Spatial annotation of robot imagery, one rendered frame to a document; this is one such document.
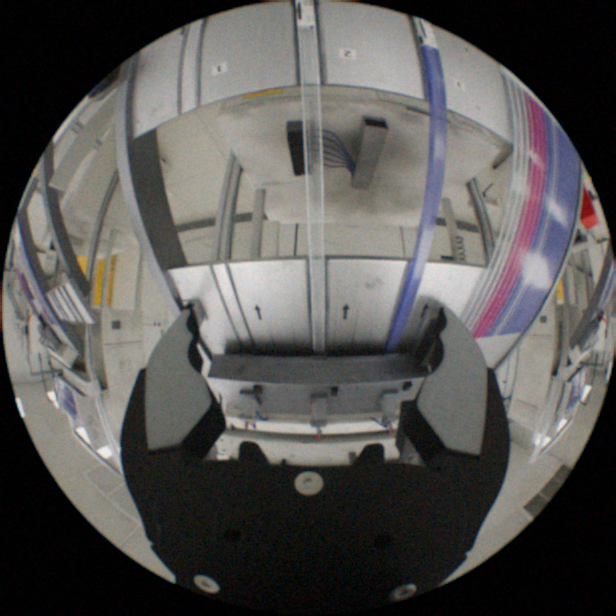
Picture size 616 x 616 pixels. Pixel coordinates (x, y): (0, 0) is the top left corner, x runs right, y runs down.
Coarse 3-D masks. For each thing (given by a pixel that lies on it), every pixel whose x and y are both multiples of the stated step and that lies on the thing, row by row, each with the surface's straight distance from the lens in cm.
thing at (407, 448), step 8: (408, 400) 19; (400, 408) 19; (408, 408) 17; (400, 416) 19; (400, 424) 19; (400, 432) 19; (400, 440) 19; (408, 440) 18; (400, 448) 19; (408, 448) 19
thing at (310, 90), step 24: (312, 48) 21; (312, 72) 20; (312, 96) 19; (312, 120) 19; (312, 144) 19; (312, 168) 19; (312, 192) 19; (312, 216) 20; (312, 240) 21; (312, 264) 22; (312, 288) 24; (312, 312) 26
